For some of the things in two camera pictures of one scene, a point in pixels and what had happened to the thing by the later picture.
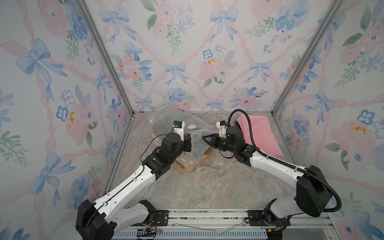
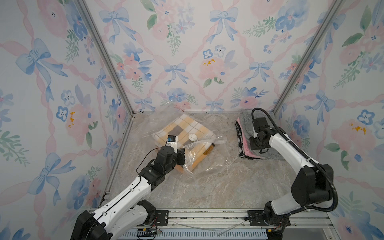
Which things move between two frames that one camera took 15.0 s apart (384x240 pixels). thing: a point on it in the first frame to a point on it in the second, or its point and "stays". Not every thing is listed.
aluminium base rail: x=233 y=218 stays
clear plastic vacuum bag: x=153 y=123 stays
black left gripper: x=186 y=142 to x=180 y=154
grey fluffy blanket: x=193 y=125 to x=247 y=117
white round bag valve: x=191 y=126 to x=192 y=137
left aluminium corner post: x=106 y=55 stays
